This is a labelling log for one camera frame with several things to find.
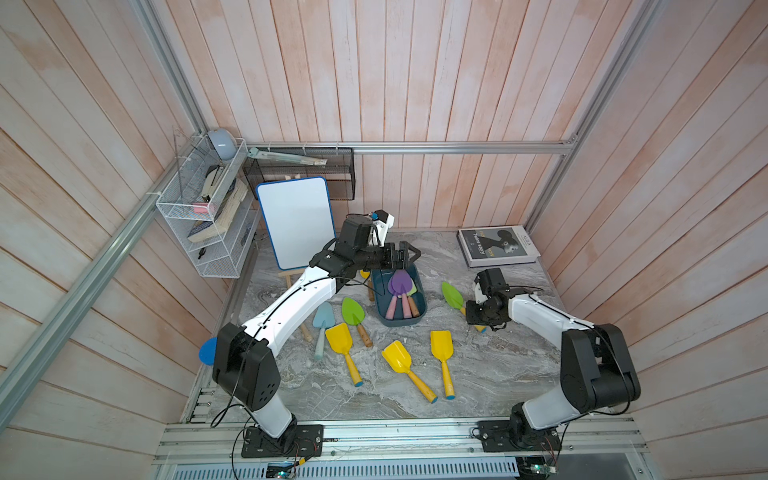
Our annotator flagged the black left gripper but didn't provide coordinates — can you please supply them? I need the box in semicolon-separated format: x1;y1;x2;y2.
354;241;421;270

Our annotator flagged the purple shovel with pink handle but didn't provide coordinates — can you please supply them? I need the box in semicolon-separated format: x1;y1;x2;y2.
392;269;413;319

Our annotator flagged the green trowel with yellow handle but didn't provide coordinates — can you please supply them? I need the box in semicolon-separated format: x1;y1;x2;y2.
441;281;466;316

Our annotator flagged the teal plastic storage box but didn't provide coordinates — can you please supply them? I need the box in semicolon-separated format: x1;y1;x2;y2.
370;265;427;328

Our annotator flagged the yellow plastic scoop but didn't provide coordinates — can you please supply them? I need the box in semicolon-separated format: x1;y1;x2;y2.
430;330;456;400
325;324;363;387
382;340;437;404

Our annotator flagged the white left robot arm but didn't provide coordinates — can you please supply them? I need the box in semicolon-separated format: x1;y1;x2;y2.
212;210;421;447

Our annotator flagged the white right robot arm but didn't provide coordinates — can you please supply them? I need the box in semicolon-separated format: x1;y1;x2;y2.
466;268;641;441

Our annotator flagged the black and white book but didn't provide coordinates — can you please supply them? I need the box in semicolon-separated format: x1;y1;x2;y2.
457;225;540;268

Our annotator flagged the grey blue trowel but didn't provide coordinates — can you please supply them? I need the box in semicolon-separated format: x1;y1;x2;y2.
313;302;336;361

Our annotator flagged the blue framed whiteboard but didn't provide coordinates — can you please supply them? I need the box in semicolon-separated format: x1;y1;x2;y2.
256;177;336;270

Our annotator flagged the blue lid pen jar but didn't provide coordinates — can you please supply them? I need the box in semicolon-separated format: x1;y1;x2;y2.
198;337;217;366

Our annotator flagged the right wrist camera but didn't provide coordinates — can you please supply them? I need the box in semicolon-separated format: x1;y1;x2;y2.
473;282;487;304

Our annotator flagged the yellow shovel with wooden handle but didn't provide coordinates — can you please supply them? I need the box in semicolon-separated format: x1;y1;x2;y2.
360;270;375;302

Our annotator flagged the green trowel with wooden handle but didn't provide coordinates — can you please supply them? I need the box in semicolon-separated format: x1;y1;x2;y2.
342;298;373;348

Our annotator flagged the black wire basket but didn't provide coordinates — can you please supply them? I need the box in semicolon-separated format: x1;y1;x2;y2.
243;146;357;201

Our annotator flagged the white wire mesh shelf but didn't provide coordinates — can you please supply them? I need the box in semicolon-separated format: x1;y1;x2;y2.
156;135;259;279

